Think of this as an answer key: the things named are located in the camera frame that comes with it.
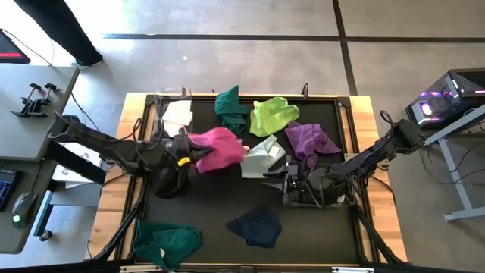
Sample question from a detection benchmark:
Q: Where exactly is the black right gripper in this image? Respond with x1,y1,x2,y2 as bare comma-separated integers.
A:
261,161,308,206

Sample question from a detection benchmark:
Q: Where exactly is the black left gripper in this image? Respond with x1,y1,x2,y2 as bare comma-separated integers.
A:
158,130,214,171

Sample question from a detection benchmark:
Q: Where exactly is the magenta towel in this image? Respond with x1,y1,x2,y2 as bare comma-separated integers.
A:
188,127,251,174

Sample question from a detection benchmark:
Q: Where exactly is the pale grey towel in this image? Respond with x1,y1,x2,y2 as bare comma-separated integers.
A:
239,133,288,180

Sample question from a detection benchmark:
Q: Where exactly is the white towel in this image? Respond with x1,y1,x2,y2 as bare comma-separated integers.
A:
161,99,193,138

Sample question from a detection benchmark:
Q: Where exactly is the dark green towel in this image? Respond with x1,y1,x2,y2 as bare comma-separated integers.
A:
214,84,252,138

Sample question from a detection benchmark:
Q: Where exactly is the purple towel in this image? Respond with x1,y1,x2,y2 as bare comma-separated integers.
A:
283,121,343,170

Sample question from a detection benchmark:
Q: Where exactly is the navy blue towel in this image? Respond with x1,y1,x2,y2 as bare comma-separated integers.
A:
224,206,283,249

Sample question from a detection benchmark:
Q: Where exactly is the lime green towel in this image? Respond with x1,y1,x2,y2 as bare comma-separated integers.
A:
249,96,301,138

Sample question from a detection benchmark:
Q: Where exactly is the green cloth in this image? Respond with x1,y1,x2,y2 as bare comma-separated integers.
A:
131,219,204,271

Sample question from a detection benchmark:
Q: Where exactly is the black table mat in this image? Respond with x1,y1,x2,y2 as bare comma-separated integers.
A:
145,99,360,265

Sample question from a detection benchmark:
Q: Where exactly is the white cardboard box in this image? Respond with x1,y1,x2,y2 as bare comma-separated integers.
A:
52,143,104,190

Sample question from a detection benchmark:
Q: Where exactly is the black clamp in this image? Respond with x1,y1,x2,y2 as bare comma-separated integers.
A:
10,82,43,118
26,83,61,117

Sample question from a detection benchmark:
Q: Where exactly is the grey metal standing desk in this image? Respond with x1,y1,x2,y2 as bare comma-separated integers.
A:
424,104,485,223

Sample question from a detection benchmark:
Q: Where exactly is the computer tower with lights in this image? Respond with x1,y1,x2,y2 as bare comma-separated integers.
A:
405,67,485,132

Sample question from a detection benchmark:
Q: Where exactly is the person's leg in black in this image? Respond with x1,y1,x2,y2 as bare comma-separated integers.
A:
13,0,105,68

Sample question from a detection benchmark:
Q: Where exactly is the light grey desk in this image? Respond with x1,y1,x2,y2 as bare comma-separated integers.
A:
0,64,80,162

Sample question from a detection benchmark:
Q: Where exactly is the black computer mouse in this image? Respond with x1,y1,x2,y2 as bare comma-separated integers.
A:
11,190,39,230

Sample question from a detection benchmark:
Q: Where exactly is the black keyboard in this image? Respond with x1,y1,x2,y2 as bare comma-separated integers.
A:
0,168,23,212

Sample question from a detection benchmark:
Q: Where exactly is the dark grey desk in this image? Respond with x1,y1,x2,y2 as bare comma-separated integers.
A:
0,158,58,256

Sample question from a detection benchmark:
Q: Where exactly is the black monitor red bar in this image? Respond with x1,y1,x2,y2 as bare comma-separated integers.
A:
0,29,32,65

